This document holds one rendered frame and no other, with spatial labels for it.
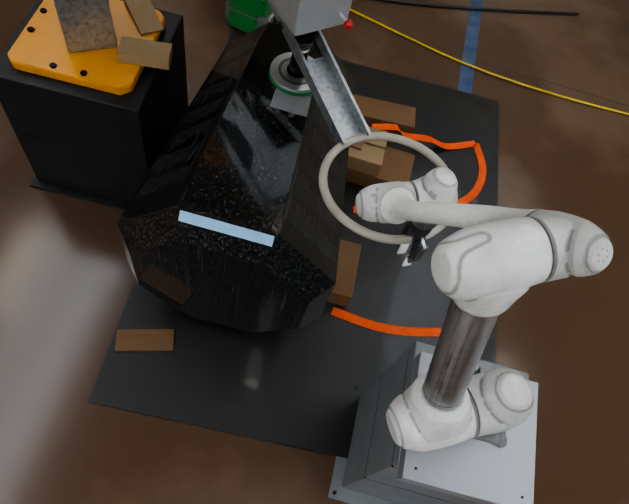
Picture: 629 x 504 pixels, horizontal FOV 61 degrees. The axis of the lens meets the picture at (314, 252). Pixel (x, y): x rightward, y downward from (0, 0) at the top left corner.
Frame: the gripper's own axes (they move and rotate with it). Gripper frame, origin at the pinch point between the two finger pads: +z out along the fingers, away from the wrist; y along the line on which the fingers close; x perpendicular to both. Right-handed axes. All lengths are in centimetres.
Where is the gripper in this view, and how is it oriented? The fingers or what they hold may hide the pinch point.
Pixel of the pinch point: (406, 254)
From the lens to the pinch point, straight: 186.8
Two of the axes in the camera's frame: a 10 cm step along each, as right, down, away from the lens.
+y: -2.7, -8.3, 4.9
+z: -1.2, 5.3, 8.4
